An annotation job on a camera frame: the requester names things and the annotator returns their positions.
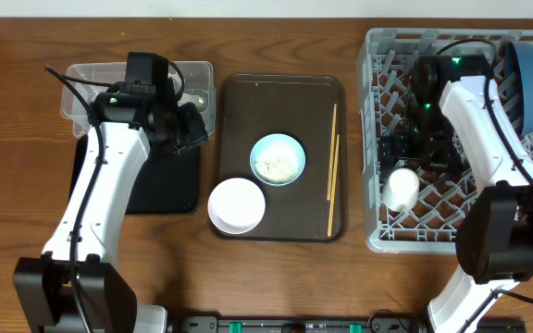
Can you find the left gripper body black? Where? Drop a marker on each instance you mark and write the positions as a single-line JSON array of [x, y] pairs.
[[189, 128]]

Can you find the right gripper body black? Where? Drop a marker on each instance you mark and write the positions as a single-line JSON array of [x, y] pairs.
[[429, 143]]

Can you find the white cup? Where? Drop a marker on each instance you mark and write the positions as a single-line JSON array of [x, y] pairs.
[[400, 192]]

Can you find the light blue rice bowl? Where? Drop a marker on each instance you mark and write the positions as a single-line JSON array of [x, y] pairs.
[[277, 159]]

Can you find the wooden chopstick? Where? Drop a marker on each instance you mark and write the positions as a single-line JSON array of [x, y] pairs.
[[331, 151], [333, 182]]

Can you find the dark blue bowl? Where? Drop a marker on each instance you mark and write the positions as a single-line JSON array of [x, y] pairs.
[[519, 61]]

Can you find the white napkin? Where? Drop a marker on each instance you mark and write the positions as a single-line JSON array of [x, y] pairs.
[[200, 101]]

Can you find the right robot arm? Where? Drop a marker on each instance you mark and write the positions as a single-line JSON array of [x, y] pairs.
[[458, 121]]

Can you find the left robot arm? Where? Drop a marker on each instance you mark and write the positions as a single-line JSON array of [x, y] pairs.
[[74, 286]]

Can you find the grey dishwasher rack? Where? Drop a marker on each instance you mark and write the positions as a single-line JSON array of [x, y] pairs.
[[383, 64]]

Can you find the black plastic tray bin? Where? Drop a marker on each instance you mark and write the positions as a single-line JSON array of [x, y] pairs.
[[169, 180]]

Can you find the brown serving tray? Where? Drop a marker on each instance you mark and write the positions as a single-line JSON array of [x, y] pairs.
[[253, 106]]

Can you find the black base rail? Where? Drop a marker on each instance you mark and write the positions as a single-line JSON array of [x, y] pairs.
[[210, 324]]

